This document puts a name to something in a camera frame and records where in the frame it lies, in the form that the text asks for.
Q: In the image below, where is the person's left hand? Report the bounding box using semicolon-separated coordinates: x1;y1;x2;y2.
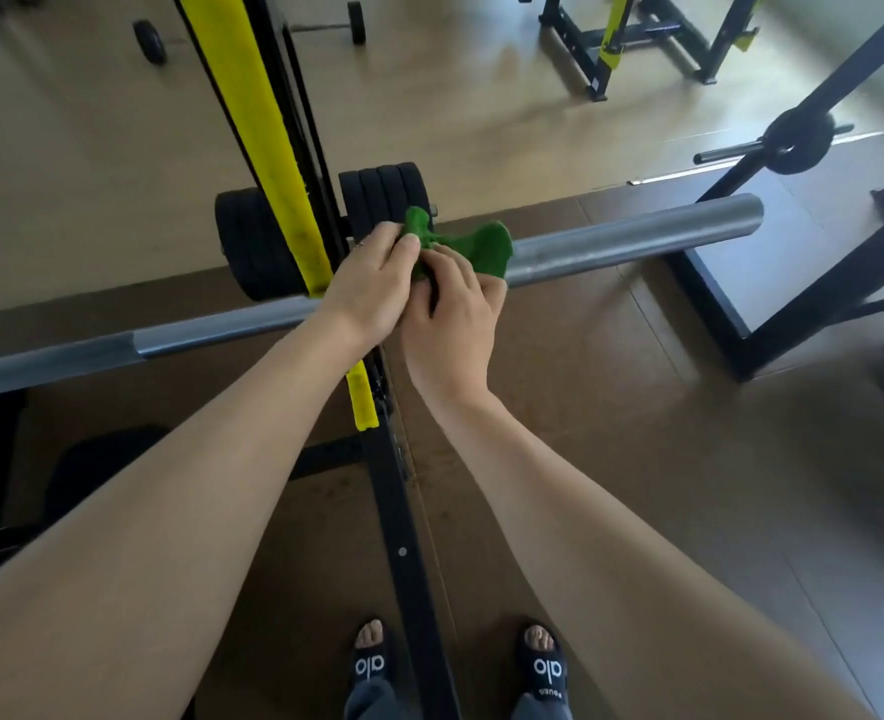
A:
320;220;423;351

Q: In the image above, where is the person's right hand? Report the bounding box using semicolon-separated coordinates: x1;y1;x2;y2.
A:
400;243;509;415

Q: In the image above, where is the green cleaning cloth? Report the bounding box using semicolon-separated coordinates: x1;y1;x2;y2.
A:
402;205;515;284

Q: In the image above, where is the silver barbell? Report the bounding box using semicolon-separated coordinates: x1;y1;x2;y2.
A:
0;192;766;402

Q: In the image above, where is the person's left forearm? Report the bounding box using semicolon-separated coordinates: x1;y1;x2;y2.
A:
0;310;372;720

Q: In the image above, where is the person's right forearm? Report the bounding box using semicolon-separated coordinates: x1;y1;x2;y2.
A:
430;393;878;720

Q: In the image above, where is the small barbell with black plates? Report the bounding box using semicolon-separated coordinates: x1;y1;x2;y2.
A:
132;0;368;67

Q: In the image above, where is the person's left jeans leg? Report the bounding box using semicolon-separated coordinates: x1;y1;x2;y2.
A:
342;678;404;720

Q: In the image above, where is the person's jeans leg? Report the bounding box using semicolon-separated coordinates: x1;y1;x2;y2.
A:
342;678;404;720
509;691;576;720

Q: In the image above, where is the person's right jeans leg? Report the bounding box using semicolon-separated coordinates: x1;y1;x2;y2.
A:
509;691;576;720

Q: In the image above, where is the stack of black weight plates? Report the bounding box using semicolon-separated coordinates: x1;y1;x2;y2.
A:
213;188;310;303
336;162;436;245

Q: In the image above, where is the yellow bar hook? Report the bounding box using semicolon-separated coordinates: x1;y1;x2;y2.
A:
344;361;380;434

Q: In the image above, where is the brown floor mat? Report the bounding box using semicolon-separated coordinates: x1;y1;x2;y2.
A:
0;126;884;720

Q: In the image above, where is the yellow upright guard strip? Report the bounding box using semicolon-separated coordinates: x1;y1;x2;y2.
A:
177;0;337;299

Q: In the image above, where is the black yellow gym machine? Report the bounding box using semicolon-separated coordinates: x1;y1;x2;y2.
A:
515;0;767;104

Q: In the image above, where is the black bench pad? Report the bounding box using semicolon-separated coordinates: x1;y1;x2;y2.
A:
40;425;173;527

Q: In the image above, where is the black slide slipper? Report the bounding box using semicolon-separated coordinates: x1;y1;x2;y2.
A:
348;619;393;689
515;621;569;700

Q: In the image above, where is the black rack with silver peg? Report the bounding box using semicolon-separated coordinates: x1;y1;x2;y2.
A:
665;0;884;383

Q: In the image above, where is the black bench press rack frame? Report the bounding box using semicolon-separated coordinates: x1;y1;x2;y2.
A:
0;0;466;720

